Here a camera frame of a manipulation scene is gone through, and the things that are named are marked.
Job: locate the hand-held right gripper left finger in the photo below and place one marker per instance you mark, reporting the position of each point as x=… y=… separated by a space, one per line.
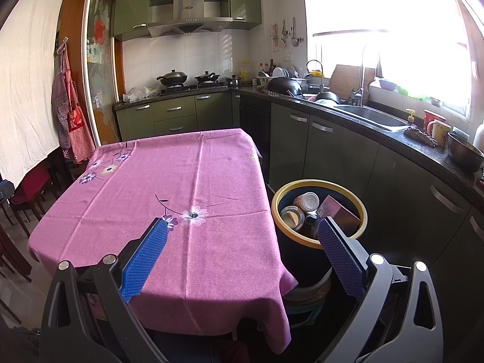
x=145 y=257

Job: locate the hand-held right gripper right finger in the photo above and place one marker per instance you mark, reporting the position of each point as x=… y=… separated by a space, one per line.
x=340 y=257

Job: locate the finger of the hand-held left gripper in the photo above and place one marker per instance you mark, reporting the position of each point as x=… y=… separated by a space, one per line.
x=5 y=193

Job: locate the yellow rimmed dark trash bin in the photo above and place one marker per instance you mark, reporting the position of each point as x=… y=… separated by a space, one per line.
x=302 y=261

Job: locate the pink cardboard box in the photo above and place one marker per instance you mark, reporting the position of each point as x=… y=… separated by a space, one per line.
x=338 y=213

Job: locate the white printed paper cup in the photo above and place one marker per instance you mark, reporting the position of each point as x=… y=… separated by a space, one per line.
x=307 y=201

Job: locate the chair with red cushion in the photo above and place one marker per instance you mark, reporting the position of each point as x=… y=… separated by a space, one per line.
x=32 y=185

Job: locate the round stool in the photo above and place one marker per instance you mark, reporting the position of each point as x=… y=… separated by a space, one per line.
x=306 y=302

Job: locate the dark wooden chair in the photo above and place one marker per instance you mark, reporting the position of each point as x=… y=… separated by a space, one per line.
x=11 y=249

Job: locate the pink floral tablecloth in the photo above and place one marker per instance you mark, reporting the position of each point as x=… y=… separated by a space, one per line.
x=170 y=181

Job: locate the red checkered apron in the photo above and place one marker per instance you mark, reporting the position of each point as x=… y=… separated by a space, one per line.
x=79 y=136

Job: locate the purple checkered apron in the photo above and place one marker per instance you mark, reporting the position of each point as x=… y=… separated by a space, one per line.
x=58 y=98

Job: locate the white hanging cloth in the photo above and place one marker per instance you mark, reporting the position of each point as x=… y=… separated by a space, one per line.
x=26 y=83

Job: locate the steel sink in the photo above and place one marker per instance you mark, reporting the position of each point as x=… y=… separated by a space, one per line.
x=374 y=117

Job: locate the brown dish rag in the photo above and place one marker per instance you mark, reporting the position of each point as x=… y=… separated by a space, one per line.
x=419 y=136

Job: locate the soap dispenser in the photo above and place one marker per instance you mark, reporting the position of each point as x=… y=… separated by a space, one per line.
x=410 y=116

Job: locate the pale yellow mug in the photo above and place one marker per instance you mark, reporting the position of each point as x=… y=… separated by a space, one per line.
x=440 y=133

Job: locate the sliding glass door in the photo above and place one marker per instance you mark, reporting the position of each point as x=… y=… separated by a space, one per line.
x=100 y=64

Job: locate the steel mixing bowl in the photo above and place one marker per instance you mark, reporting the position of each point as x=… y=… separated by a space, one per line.
x=463 y=153

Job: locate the plastic bag on counter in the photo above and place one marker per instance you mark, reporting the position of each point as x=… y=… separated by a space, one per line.
x=140 y=93

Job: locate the red mug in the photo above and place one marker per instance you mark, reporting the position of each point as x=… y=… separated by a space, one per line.
x=431 y=119

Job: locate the gas stove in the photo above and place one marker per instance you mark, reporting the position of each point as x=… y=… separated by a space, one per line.
x=193 y=89

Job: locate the wooden cutting board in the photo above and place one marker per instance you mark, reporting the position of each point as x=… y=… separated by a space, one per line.
x=349 y=81

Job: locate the black wok with lid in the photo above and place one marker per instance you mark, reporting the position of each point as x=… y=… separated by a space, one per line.
x=172 y=79

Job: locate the large black wok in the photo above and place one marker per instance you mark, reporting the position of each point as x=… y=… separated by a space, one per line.
x=283 y=86

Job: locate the steel faucet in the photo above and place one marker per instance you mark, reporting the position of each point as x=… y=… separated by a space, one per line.
x=362 y=72

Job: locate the dish rack with plates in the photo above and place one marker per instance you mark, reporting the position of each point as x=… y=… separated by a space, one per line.
x=291 y=73

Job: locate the black pan with lid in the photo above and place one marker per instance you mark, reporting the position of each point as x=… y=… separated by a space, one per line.
x=207 y=77

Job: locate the curved steel tap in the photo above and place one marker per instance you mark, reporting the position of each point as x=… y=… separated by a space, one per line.
x=314 y=66

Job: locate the small black pot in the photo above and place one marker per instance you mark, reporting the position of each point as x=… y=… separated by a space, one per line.
x=234 y=81

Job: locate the row of condiment bottles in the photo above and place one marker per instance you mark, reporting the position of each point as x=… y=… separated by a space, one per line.
x=266 y=69

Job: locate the yellow oil bottle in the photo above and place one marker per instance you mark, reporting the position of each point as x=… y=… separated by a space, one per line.
x=245 y=71

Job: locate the green upper cabinets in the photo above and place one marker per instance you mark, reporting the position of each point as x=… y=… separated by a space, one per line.
x=132 y=3

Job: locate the hanging kitchen utensils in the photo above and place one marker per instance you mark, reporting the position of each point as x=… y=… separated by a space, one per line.
x=293 y=32

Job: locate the steel range hood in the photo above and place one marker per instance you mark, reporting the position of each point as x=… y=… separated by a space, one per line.
x=189 y=19

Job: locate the wall poster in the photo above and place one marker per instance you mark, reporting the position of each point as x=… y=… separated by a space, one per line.
x=275 y=37

